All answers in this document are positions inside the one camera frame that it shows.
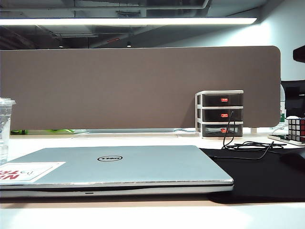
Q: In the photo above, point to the small green object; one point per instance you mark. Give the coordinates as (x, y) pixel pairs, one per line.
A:
(19, 131)

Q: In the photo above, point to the black Rubik's cube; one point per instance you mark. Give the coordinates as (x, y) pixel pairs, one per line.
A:
(296, 127)

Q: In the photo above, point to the clear plastic lidded cup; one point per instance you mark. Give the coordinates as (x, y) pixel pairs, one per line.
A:
(4, 124)

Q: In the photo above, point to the long ceiling light strip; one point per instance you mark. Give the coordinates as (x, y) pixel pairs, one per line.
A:
(119, 21)

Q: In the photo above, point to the black computer mouse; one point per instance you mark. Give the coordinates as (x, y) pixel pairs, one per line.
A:
(295, 159)

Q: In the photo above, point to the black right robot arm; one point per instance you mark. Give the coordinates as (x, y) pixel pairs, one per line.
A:
(300, 54)

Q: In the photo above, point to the clear organizer drawer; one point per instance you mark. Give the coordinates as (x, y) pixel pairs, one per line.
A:
(212, 130)

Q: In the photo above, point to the white drawer organizer frame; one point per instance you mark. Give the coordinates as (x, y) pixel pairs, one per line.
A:
(198, 114)

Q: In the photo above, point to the black monitor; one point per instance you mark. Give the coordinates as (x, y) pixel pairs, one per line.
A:
(295, 100)

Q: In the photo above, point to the plastic bottle green label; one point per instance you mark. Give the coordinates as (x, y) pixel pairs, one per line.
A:
(282, 114)

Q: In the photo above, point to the white partition bracket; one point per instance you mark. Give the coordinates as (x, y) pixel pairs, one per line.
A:
(253, 130)

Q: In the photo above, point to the silver Dell laptop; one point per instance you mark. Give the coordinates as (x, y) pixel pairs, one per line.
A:
(143, 167)

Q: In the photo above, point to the brown fabric desk partition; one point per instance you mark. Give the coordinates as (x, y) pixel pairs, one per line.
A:
(143, 83)

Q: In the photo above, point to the flat green object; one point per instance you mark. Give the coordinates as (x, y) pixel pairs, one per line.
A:
(62, 131)

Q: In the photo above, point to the black desk mat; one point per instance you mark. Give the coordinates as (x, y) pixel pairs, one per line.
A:
(250, 179)

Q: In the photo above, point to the dark translucent organizer drawer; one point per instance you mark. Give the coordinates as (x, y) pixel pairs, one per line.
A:
(212, 115)
(212, 100)

